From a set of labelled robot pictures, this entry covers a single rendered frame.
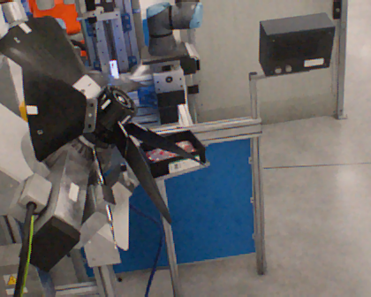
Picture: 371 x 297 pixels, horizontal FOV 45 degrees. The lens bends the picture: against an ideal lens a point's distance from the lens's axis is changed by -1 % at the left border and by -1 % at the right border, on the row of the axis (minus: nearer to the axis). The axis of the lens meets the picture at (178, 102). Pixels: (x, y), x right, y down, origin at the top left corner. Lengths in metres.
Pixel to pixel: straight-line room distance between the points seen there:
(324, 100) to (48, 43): 2.66
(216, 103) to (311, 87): 0.73
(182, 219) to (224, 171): 0.31
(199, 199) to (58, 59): 1.00
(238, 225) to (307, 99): 1.66
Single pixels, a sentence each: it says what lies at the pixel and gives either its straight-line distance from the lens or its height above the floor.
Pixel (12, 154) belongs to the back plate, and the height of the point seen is 1.15.
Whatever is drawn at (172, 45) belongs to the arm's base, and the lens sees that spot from 2.17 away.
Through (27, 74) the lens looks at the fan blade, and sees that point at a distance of 1.04.
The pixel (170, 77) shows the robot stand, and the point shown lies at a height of 0.98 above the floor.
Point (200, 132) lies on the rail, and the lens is 1.85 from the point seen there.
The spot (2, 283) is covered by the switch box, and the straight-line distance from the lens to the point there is 1.48.
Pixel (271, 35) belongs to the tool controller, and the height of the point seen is 1.22.
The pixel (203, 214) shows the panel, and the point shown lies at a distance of 2.09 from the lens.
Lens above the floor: 1.73
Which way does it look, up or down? 25 degrees down
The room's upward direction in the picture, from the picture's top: 7 degrees counter-clockwise
